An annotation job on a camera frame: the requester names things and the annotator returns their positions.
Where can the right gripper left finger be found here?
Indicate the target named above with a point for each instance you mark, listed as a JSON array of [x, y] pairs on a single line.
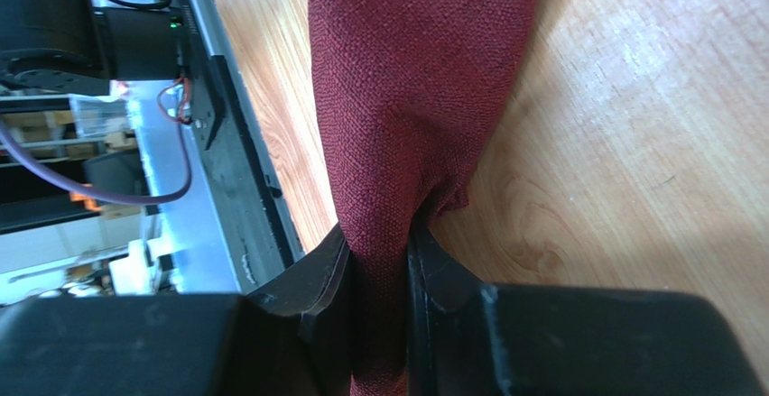
[[289, 337]]

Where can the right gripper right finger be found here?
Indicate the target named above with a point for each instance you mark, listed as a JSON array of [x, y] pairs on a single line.
[[471, 337]]

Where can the dark red cloth napkin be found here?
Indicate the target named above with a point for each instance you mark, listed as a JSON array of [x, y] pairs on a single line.
[[407, 95]]

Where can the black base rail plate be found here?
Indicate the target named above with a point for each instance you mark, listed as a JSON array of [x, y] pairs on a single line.
[[260, 239]]

